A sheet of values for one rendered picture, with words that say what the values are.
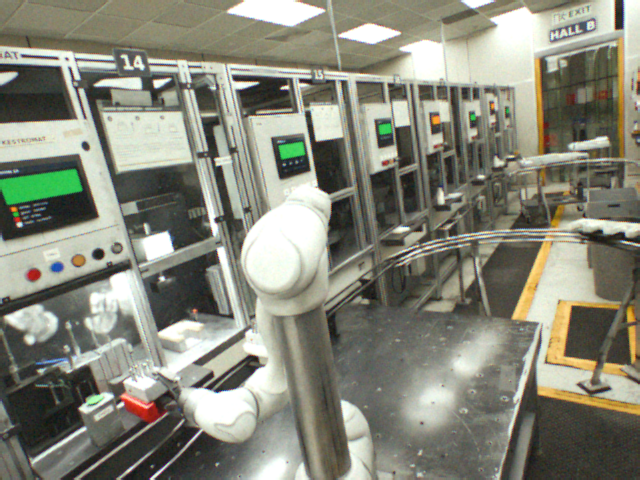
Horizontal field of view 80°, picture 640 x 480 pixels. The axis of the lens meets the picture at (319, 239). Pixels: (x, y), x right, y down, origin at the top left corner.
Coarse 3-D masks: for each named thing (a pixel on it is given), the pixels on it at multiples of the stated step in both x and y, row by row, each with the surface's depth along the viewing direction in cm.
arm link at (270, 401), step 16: (256, 304) 91; (256, 320) 93; (272, 320) 91; (272, 336) 95; (272, 352) 101; (272, 368) 107; (256, 384) 108; (272, 384) 108; (256, 400) 105; (272, 400) 107; (288, 400) 115
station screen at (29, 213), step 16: (0, 176) 100; (16, 176) 103; (80, 176) 115; (0, 192) 100; (80, 192) 115; (16, 208) 103; (32, 208) 106; (48, 208) 109; (64, 208) 112; (80, 208) 115; (16, 224) 103; (32, 224) 106
